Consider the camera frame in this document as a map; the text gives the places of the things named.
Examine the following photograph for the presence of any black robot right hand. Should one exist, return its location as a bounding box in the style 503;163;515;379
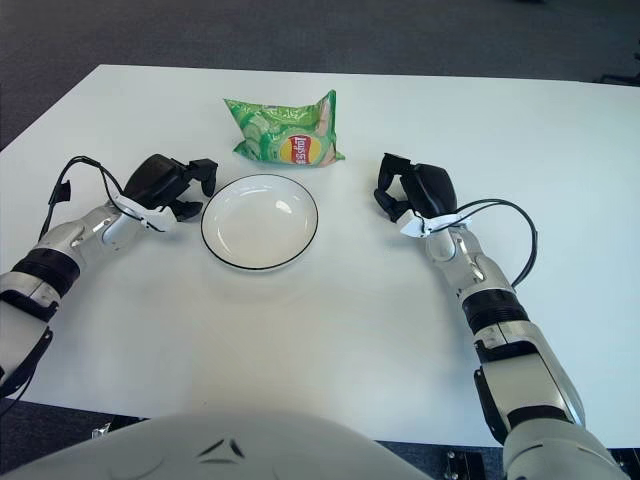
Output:
373;152;459;224

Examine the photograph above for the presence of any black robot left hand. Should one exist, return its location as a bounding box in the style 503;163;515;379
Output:
122;153;220;221

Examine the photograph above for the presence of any green potato chips bag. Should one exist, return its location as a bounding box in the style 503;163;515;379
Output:
222;89;347;168

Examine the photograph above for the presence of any white plate with black rim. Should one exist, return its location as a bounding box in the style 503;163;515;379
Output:
200;173;319;274

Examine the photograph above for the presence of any grey robot torso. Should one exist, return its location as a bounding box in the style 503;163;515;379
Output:
29;410;434;480

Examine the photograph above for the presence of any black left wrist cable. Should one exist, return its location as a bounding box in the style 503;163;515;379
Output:
37;156;126;246

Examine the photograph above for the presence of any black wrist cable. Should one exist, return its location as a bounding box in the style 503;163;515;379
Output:
37;156;126;246
449;198;540;289

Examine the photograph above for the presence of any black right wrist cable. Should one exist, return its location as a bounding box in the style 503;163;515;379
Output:
449;198;540;289

